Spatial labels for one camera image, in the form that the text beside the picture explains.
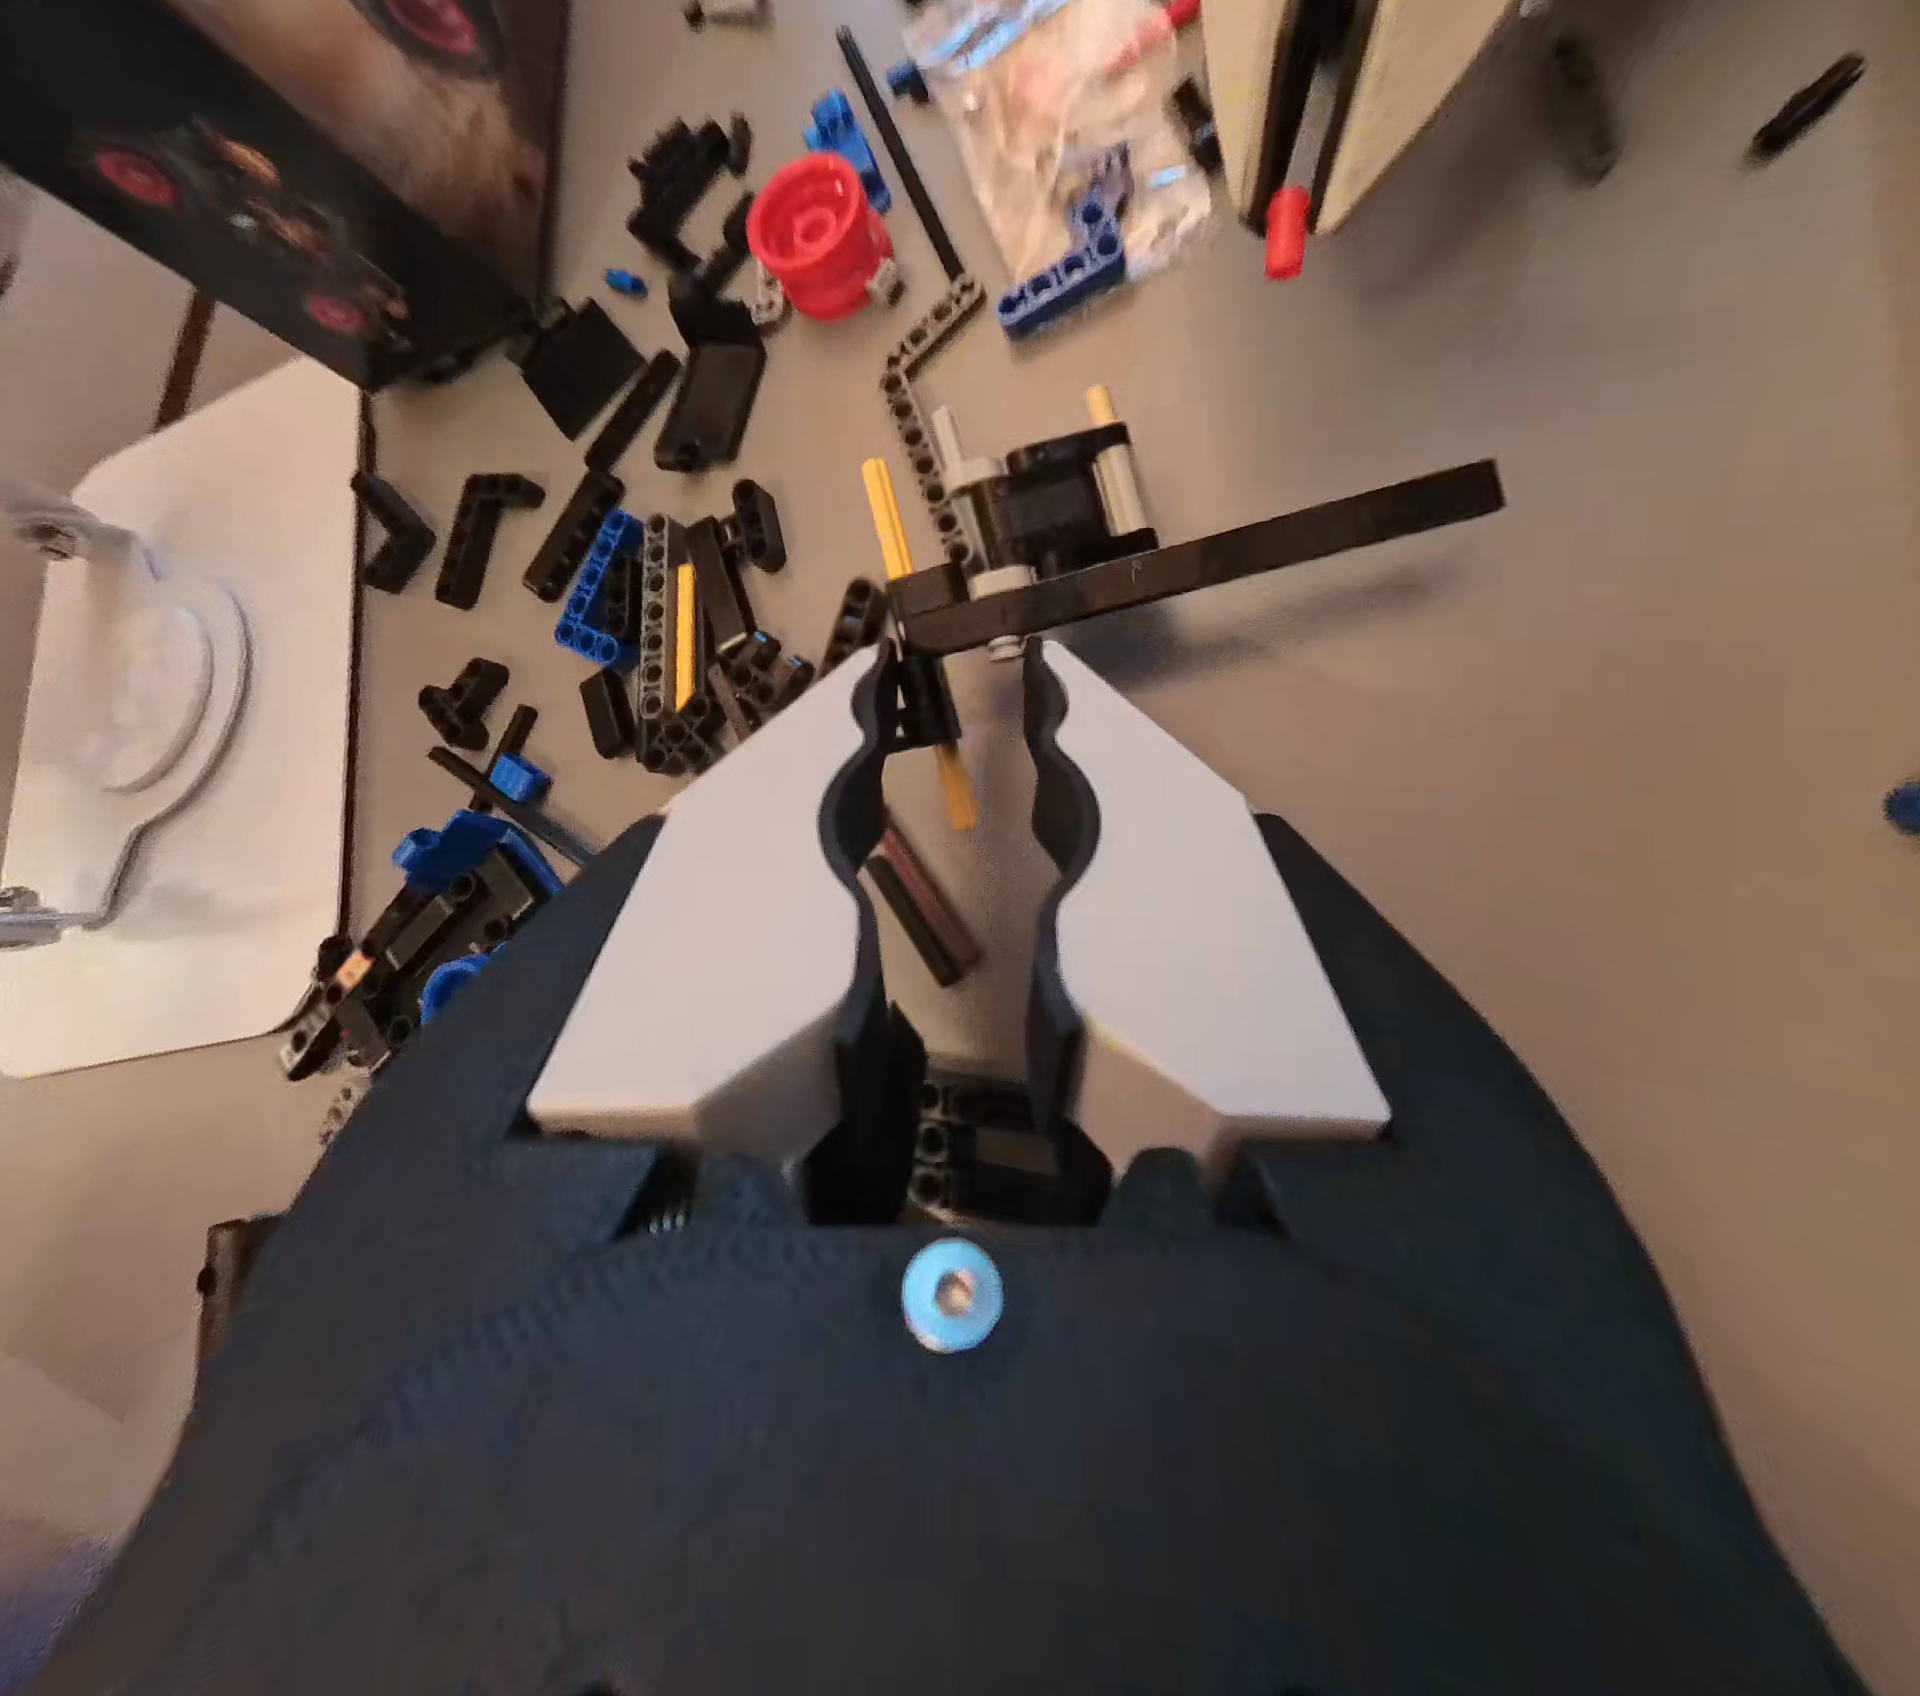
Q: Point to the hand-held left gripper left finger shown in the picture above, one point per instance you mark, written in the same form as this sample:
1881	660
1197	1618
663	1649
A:
705	977

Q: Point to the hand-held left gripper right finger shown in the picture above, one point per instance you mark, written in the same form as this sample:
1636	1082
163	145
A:
1201	977

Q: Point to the red connector pin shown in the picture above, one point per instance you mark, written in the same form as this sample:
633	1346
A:
1287	234

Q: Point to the black beam assembly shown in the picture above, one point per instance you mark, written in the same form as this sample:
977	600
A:
1275	541

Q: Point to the grey thin beam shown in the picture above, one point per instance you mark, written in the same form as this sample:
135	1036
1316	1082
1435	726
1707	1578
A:
1582	107

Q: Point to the short black axle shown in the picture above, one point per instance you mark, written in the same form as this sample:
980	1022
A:
908	924

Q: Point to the clear plastic bag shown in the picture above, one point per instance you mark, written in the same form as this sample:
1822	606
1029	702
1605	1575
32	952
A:
1050	76

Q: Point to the brown axle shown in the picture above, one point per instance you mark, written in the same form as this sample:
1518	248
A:
939	895

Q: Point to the small blue connector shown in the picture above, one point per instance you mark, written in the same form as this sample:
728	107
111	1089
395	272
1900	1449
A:
519	777

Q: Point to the blue angled panel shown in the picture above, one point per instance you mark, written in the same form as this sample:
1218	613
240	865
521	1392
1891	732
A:
451	848

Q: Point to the thin black axle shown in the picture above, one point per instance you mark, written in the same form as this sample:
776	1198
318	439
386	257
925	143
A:
458	767

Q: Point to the yellow axle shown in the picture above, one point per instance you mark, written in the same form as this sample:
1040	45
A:
687	638

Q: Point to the dark grey beam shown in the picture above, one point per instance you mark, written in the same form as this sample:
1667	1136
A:
657	616

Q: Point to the blue L-shaped beam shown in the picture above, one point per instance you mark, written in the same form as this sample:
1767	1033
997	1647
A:
1072	278

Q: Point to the black connector pin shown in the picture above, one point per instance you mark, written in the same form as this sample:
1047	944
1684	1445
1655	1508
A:
1809	107

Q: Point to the long black axle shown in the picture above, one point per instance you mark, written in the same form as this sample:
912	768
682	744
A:
900	151

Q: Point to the blue curved panel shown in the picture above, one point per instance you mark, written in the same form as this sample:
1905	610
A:
833	128

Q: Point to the dark grey thin liftarm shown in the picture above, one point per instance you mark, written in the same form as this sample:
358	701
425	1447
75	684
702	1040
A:
939	324

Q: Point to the pile of black beams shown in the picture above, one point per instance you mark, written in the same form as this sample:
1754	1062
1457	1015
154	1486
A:
472	534

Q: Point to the red wheel rim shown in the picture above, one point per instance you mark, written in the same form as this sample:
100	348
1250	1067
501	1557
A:
811	234

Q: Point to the grey axle pin with connector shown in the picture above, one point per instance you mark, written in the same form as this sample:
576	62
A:
728	0

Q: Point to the white booklet stand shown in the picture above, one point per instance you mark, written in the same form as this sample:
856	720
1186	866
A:
271	676

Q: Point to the dark grey connector piece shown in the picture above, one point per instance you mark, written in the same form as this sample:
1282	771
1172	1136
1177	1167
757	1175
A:
240	1291

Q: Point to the long grey beam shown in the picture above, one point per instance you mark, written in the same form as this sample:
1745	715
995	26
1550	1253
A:
912	451

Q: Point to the black curved panel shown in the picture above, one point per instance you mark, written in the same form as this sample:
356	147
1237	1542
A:
713	407

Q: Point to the black bent beam cluster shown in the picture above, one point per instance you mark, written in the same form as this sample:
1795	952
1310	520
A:
682	175

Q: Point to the black flat panel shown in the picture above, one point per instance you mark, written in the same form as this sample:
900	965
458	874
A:
585	369

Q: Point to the small blue two-hole beam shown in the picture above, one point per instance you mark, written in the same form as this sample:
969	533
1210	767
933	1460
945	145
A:
1905	809

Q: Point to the building set box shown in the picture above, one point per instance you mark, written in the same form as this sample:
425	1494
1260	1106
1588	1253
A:
225	0

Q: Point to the black frame subassembly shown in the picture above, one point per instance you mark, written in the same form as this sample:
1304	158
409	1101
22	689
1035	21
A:
405	946

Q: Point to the blue frame beam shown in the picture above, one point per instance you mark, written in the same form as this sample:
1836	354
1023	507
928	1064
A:
600	587

